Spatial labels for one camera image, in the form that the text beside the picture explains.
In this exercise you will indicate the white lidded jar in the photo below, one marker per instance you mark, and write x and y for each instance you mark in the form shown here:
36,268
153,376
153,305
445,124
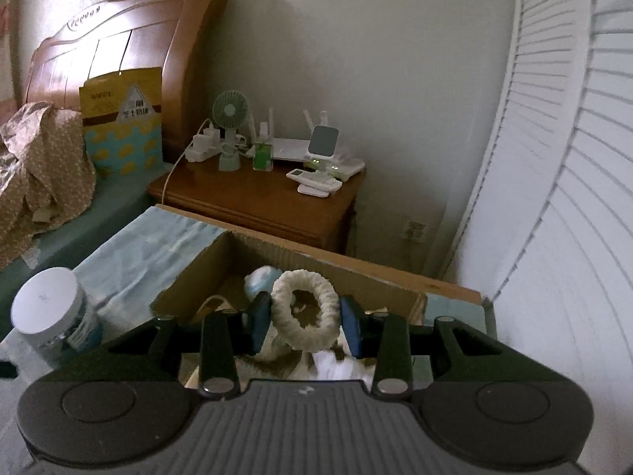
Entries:
53,315

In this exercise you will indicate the white fluffy ring scrunchie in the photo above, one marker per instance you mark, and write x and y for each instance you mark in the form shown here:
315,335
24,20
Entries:
305,310

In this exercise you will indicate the cream plush toy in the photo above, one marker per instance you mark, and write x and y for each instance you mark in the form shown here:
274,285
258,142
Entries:
277,360

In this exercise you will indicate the white wifi router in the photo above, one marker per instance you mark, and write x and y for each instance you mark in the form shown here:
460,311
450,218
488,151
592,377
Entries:
341,166

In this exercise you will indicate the small green desk fan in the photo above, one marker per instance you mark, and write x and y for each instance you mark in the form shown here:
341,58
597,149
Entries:
230,111

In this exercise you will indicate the white power strip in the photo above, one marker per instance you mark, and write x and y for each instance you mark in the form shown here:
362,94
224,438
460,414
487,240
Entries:
204,145

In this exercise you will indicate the open cardboard box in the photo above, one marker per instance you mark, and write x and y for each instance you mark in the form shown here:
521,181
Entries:
216,278

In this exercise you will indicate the grey-blue plush ball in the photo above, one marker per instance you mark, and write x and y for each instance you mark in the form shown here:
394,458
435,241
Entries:
261,280

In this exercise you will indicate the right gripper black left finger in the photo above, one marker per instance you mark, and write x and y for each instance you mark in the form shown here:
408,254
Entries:
227,334

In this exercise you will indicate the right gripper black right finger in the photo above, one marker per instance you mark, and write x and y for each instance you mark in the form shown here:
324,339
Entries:
384,337

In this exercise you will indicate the light blue bed sheet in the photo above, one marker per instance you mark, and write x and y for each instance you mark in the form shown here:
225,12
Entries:
124,276

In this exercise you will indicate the green bottle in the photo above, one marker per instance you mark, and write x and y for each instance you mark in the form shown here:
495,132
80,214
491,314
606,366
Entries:
263,156

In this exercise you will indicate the wall socket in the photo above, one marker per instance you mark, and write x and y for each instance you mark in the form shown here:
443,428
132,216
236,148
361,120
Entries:
414,231

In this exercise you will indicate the wooden headboard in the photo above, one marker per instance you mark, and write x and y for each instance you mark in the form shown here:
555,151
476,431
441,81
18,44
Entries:
119,35

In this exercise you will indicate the white louvered closet door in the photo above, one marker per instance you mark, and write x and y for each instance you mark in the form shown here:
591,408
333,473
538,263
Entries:
547,234

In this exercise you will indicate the brown patterned blanket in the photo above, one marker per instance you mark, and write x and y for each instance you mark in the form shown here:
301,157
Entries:
47,176

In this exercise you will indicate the wooden nightstand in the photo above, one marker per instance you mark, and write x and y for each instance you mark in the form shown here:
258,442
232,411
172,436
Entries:
266,202

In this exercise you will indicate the yellow blue snack bag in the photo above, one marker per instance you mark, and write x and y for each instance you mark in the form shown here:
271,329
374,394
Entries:
122,121

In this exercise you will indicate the white remote control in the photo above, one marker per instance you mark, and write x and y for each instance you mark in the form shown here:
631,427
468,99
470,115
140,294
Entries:
317,184

